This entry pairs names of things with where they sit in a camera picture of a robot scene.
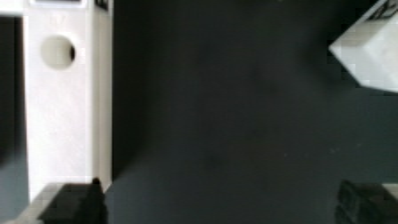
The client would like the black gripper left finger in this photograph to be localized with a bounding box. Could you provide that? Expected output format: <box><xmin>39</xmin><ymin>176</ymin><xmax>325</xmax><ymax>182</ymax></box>
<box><xmin>11</xmin><ymin>178</ymin><xmax>110</xmax><ymax>224</ymax></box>

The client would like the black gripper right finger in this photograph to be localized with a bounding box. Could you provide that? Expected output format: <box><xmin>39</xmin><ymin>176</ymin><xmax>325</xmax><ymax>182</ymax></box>
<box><xmin>334</xmin><ymin>180</ymin><xmax>398</xmax><ymax>224</ymax></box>

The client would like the white chair seat plate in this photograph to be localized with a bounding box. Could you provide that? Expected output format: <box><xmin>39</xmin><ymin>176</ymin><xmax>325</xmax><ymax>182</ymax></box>
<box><xmin>329</xmin><ymin>0</ymin><xmax>398</xmax><ymax>93</ymax></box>

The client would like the white chair back piece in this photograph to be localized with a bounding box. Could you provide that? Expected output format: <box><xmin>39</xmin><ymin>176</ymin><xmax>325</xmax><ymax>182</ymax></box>
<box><xmin>0</xmin><ymin>0</ymin><xmax>114</xmax><ymax>202</ymax></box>

